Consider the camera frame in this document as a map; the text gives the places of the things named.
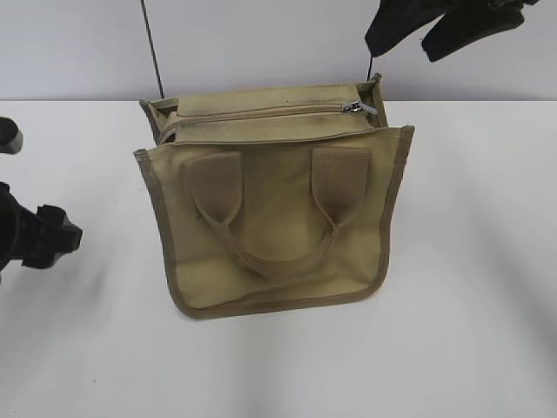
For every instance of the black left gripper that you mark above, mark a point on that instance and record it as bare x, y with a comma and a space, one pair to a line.
38, 240

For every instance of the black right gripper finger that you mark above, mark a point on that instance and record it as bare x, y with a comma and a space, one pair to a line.
465, 25
397, 19

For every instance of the silver zipper pull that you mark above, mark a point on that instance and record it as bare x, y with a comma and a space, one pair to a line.
357, 107

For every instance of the yellow canvas bag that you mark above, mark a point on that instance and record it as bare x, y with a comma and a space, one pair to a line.
273, 199

